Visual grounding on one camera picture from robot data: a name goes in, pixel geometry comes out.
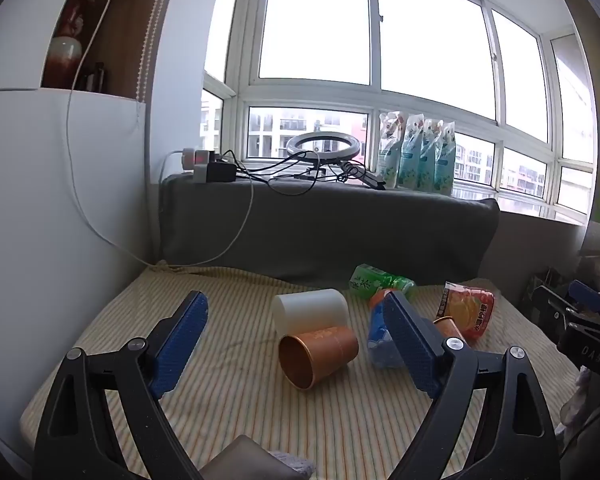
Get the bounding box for white plastic cup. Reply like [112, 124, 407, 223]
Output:
[273, 288, 350, 336]

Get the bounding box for grey cushion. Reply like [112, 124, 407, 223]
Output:
[159, 172, 501, 292]

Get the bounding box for grey knitted cloth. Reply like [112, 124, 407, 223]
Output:
[269, 451, 315, 479]

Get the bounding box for copper paper cup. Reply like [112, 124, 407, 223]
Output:
[278, 325, 360, 391]

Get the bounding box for brown pad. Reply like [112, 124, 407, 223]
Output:
[199, 435, 301, 480]

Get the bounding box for red and white vase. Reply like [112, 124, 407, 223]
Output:
[42, 0, 85, 90]

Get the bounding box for white fluffy cloth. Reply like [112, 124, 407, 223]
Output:
[559, 365, 598, 432]

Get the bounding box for blue bottle with orange cap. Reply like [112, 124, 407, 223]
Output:
[367, 288, 417, 369]

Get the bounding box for small copper cup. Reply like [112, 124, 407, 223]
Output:
[433, 315, 467, 347]

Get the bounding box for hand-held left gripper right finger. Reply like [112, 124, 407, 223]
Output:
[382, 291, 561, 480]

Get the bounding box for white cable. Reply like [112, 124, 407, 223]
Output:
[65, 0, 255, 269]

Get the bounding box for black cable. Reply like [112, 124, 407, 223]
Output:
[220, 149, 361, 196]

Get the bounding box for black phone holder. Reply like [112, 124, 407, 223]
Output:
[340, 161, 387, 192]

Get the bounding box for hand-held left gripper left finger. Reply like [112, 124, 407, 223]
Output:
[34, 290, 210, 480]

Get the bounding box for dark books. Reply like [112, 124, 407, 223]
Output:
[74, 62, 106, 94]

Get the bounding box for white power strip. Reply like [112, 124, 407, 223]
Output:
[179, 147, 237, 185]

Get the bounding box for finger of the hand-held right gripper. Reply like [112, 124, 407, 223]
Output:
[530, 285, 581, 335]
[567, 280, 600, 328]

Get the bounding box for green tea bottle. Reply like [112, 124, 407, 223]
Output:
[348, 263, 417, 301]

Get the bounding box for ring light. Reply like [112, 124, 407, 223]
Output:
[285, 132, 364, 167]

